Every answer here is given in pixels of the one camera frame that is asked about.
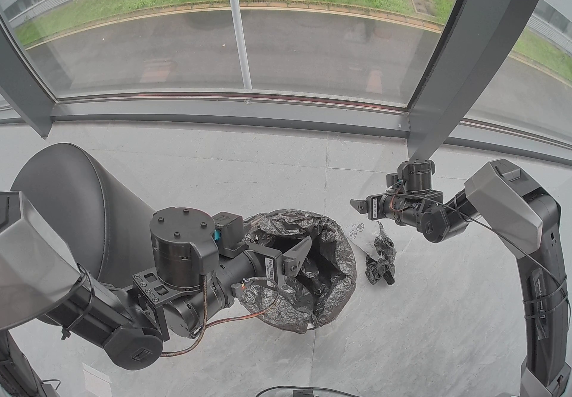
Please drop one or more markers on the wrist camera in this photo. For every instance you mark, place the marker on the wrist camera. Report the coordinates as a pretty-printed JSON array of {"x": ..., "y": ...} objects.
[
  {"x": 392, "y": 179},
  {"x": 230, "y": 230}
]

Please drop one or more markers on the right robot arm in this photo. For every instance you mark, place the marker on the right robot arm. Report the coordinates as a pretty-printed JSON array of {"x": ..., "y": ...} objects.
[{"x": 505, "y": 203}]

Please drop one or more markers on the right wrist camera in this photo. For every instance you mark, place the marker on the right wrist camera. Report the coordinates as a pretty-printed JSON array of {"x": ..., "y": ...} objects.
[{"x": 392, "y": 179}]

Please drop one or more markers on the dark grey round chair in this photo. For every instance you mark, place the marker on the dark grey round chair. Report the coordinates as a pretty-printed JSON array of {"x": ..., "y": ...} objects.
[{"x": 76, "y": 198}]

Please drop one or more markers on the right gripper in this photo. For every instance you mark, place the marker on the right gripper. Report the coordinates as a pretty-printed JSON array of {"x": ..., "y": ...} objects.
[{"x": 384, "y": 207}]

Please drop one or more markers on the black plastic bag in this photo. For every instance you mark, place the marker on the black plastic bag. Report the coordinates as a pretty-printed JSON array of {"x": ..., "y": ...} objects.
[{"x": 330, "y": 297}]

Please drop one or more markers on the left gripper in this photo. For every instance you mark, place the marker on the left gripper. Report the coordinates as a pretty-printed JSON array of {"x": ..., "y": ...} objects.
[{"x": 254, "y": 272}]

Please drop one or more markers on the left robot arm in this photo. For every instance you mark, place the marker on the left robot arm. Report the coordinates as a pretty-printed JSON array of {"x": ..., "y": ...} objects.
[{"x": 178, "y": 247}]

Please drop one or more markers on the black plastic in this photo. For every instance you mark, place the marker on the black plastic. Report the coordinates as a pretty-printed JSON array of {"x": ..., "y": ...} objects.
[{"x": 380, "y": 265}]

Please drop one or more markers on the window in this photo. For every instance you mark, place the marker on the window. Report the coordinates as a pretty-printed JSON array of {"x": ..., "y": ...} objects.
[{"x": 482, "y": 51}]

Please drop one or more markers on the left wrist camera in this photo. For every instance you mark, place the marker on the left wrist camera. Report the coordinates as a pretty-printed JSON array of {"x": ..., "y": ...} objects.
[{"x": 230, "y": 230}]

